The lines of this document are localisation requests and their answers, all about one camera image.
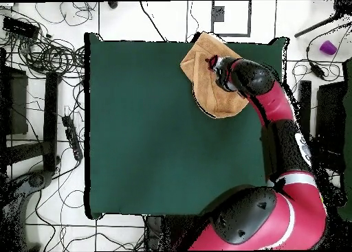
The orange terry towel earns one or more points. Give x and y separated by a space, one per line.
203 92

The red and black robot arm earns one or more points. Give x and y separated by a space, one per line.
275 103

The black upright bar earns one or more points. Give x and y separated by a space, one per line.
305 103
51 120

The black power adapter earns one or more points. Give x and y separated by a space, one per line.
317 70

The black rod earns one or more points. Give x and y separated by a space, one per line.
316 25

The purple cup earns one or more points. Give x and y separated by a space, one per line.
328 47

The small black object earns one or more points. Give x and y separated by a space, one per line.
112 4

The dark green table cloth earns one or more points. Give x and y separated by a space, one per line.
137 153

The black floor panel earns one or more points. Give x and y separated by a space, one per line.
16 103
331 117

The black power strip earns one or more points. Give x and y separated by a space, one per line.
72 138

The black box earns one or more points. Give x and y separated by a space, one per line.
20 28

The black tripod base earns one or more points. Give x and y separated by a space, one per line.
35 179

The grey floor frame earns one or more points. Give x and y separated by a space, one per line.
231 35

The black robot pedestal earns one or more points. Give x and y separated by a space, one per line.
156 232

